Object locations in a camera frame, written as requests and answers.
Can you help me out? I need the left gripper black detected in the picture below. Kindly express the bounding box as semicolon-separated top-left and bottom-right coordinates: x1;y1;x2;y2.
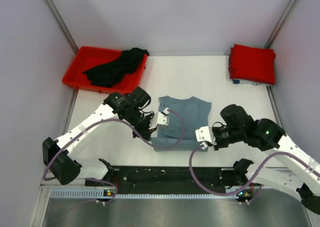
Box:
124;109;157;141

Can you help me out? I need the blue grey t shirt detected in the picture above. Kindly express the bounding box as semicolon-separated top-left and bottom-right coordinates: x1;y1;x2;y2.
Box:
151;96;212;152

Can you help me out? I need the red t shirt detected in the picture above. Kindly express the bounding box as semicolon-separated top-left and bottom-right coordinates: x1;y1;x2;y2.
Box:
228;44;276;86

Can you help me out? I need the red plastic bin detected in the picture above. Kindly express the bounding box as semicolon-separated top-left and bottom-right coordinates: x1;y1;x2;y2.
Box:
62;46;148;94

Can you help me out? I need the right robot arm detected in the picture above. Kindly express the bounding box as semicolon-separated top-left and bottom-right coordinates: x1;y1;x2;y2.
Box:
211;104;320;214

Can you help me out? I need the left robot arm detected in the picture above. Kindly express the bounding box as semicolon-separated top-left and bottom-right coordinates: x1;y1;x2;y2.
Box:
42;87;155;186

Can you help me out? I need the black t shirt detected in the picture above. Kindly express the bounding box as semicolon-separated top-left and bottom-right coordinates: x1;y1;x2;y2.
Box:
83;47;150;88

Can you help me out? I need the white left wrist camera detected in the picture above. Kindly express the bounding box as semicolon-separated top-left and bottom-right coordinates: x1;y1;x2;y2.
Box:
149;107;170;130

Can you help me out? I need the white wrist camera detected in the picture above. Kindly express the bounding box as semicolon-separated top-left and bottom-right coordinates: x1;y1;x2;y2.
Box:
195;126;217;150
149;107;170;130

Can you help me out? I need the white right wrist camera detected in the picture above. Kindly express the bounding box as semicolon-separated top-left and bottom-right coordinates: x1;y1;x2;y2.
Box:
195;126;217;150

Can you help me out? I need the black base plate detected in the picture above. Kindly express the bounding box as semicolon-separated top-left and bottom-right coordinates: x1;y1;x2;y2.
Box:
84;164;253;195

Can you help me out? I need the aluminium frame rail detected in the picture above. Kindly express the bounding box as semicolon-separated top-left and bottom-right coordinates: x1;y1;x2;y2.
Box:
40;178;85;188

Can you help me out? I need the grey slotted cable duct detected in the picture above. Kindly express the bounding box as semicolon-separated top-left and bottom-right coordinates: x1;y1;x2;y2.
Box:
50;188;240;200

